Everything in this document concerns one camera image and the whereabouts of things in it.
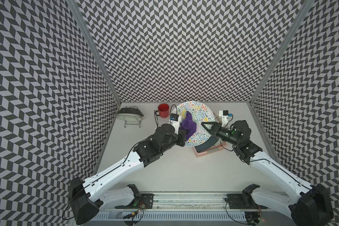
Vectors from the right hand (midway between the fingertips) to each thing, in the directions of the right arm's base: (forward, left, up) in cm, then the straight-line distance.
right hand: (200, 126), depth 71 cm
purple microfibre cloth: (-1, +6, +3) cm, 7 cm away
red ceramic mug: (+31, +23, -23) cm, 45 cm away
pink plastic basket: (-4, -11, -16) cm, 20 cm away
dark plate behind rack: (+24, +45, -14) cm, 53 cm away
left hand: (-3, +7, -1) cm, 8 cm away
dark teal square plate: (-7, -5, 0) cm, 9 cm away
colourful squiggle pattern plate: (+7, -1, +2) cm, 8 cm away
